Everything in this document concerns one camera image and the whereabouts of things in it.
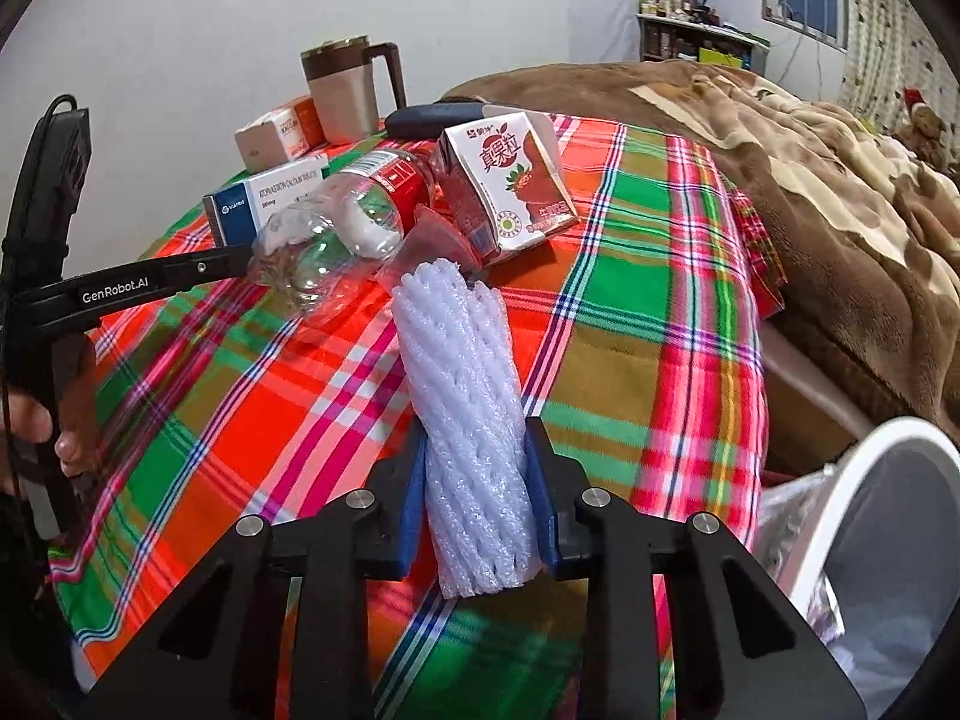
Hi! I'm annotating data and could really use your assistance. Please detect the clear red label plastic bottle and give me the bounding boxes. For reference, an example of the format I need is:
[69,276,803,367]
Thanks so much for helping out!
[251,148,440,327]

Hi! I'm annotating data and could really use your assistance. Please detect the blue white medicine box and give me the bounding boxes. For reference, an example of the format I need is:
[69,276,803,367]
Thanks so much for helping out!
[202,152,331,247]

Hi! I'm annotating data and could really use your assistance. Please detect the white orange cardboard box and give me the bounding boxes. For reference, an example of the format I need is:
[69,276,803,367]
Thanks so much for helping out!
[234,96,327,175]

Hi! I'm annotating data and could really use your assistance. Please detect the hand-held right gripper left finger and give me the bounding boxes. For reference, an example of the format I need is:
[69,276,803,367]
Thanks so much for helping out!
[88,416,430,720]

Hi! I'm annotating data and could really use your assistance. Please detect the dark blue glasses case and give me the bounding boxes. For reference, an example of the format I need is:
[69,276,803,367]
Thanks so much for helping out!
[384,101,488,140]

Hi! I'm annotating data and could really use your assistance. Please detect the white round trash bin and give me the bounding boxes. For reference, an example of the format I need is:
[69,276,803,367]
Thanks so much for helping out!
[757,416,960,720]

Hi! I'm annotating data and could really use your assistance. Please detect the brown teddy bear red hat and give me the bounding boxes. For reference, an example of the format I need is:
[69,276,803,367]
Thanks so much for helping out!
[892,88,953,166]

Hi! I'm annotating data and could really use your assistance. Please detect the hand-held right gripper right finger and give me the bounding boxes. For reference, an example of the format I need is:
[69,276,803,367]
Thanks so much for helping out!
[523,416,867,720]

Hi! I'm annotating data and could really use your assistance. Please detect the brown cream fleece blanket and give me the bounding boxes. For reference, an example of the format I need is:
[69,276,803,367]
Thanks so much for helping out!
[442,60,960,443]

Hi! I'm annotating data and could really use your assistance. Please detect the person's left hand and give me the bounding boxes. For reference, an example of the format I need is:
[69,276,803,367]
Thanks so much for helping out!
[0,334,98,496]

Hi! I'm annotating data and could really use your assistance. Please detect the red green plaid tablecloth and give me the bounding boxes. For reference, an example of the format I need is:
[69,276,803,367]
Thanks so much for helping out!
[49,114,788,720]

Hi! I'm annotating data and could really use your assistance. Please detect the barred window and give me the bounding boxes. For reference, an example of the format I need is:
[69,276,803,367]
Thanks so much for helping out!
[760,0,852,53]

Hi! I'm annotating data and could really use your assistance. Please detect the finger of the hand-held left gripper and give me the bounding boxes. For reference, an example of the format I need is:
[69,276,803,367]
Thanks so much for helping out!
[161,246,254,308]

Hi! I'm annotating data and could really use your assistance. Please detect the cluttered white shelf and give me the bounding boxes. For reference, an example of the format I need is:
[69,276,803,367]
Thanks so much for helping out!
[636,11,772,76]

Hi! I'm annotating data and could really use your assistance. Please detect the beige brown lidded mug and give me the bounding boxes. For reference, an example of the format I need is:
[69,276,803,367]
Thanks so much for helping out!
[300,35,408,145]

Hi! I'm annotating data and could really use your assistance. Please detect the white foam fruit net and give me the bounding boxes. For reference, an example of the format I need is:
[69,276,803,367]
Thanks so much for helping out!
[390,259,541,599]

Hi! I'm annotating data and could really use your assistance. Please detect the heart print curtain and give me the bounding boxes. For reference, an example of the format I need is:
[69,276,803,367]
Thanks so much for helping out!
[836,0,960,136]

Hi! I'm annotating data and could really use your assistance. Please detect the clear plastic bin liner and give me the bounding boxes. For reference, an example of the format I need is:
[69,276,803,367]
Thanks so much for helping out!
[757,457,960,720]

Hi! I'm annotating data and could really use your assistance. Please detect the strawberry milk carton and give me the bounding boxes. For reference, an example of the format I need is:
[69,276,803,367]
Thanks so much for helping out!
[437,109,580,267]

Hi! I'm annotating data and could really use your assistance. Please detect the clear pink plastic cup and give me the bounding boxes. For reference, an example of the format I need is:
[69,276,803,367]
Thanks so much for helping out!
[375,206,481,293]

